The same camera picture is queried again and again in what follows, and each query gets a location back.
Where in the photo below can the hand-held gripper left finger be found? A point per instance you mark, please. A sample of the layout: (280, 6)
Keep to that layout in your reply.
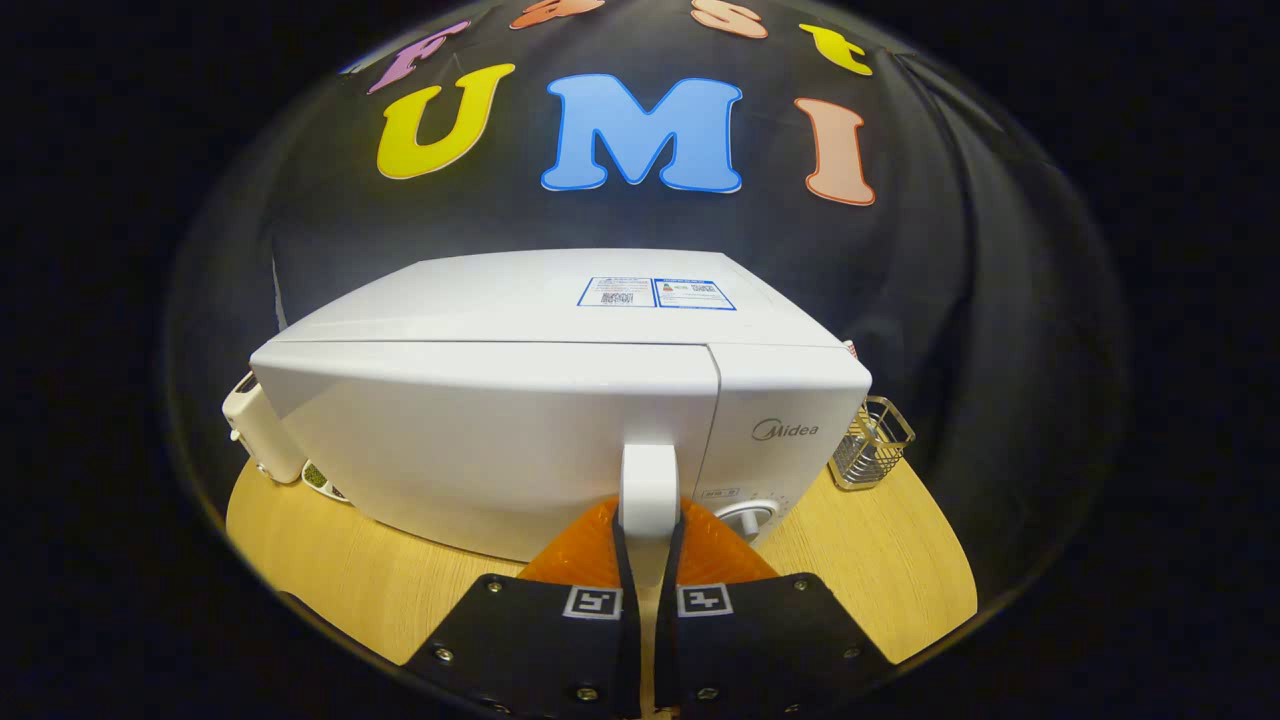
(545, 650)

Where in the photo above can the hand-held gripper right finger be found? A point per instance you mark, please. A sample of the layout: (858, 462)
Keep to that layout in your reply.
(760, 650)

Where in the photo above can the white microwave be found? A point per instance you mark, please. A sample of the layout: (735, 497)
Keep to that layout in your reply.
(480, 430)

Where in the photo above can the white divided bean dish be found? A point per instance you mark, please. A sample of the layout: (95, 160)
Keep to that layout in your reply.
(318, 478)

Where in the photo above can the white toaster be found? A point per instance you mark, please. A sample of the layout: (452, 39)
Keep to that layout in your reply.
(260, 430)

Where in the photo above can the black backdrop cloth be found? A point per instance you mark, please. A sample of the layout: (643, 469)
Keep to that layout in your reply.
(950, 250)

